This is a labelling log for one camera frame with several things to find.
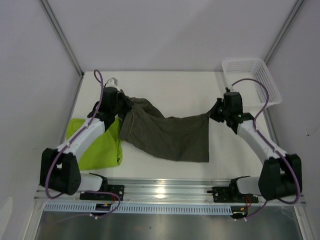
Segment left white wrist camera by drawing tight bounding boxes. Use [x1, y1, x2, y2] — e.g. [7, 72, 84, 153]
[104, 77, 120, 91]

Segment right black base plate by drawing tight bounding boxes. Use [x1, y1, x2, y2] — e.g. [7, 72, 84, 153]
[206, 186, 259, 204]

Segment aluminium corner post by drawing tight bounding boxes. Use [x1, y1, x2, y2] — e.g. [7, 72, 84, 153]
[264, 0, 307, 65]
[38, 0, 84, 77]

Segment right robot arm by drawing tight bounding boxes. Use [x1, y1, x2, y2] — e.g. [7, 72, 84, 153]
[209, 91, 302, 205]

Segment left aluminium corner post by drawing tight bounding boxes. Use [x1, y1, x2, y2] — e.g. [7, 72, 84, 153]
[38, 0, 84, 77]

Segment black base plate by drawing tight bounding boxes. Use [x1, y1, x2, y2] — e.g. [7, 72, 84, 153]
[79, 184, 125, 201]
[206, 186, 259, 204]

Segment right aluminium corner post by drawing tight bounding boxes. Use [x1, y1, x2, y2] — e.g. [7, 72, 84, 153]
[264, 0, 307, 65]

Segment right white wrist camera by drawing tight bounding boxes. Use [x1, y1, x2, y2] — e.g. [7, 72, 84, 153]
[225, 87, 235, 93]

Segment aluminium mounting rail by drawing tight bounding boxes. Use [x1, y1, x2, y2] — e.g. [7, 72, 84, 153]
[33, 178, 307, 207]

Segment dark olive shorts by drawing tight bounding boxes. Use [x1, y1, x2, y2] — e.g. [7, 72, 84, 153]
[118, 97, 210, 163]

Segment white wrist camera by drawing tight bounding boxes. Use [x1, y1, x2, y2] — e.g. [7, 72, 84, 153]
[104, 77, 120, 91]
[225, 87, 235, 93]

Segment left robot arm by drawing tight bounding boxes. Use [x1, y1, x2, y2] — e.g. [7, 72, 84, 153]
[39, 85, 132, 200]

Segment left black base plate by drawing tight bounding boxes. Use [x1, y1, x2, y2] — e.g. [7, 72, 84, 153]
[79, 184, 125, 201]

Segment lime green shorts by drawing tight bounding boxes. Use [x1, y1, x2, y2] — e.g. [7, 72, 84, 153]
[77, 118, 123, 171]

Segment white slotted cable duct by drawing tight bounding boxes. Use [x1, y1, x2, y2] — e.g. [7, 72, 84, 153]
[44, 202, 233, 216]

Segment white plastic basket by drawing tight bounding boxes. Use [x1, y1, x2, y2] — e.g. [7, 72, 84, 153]
[221, 58, 282, 109]

